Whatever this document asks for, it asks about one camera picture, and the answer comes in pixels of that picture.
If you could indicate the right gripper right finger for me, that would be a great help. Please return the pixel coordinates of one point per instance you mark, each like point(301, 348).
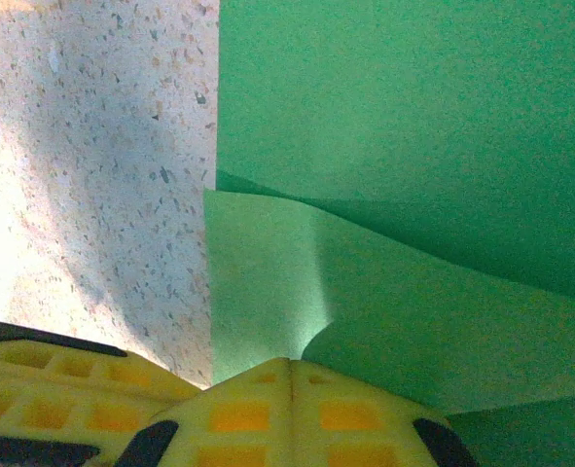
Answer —
point(355, 428)

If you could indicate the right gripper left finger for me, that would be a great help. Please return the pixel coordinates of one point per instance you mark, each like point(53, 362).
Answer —
point(238, 423)

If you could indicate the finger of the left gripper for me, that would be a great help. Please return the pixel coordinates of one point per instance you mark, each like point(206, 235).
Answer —
point(48, 384)

